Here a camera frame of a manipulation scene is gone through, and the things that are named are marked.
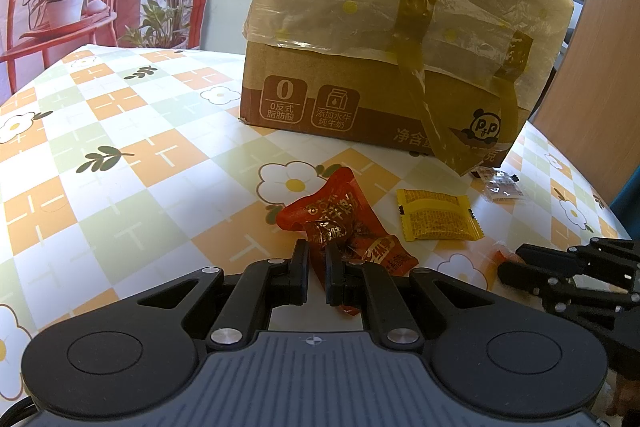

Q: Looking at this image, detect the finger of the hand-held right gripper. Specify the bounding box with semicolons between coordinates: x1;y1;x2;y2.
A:
497;260;640;359
516;237;640;294

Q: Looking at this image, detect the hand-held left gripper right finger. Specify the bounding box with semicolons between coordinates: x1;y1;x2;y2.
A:
324;243;496;351

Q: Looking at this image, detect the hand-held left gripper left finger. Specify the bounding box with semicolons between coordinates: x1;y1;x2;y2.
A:
135;239;312;351

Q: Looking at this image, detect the red snack packet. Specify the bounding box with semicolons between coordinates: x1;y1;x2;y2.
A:
276;167;420;316

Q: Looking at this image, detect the orange snack packet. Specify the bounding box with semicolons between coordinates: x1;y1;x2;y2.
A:
492;247;524;266

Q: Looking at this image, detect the cardboard box with plastic liner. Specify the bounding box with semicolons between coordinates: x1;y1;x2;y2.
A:
239;0;575;174

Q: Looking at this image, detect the yellow snack packet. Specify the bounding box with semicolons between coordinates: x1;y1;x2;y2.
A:
396;188;485;243

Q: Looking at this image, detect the small clear snack packet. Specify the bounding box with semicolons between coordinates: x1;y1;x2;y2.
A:
470;166;527;204

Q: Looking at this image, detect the floral checked tablecloth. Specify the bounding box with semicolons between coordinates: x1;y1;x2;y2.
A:
0;44;632;409

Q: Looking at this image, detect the wooden panel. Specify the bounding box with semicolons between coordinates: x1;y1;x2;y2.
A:
532;0;640;148

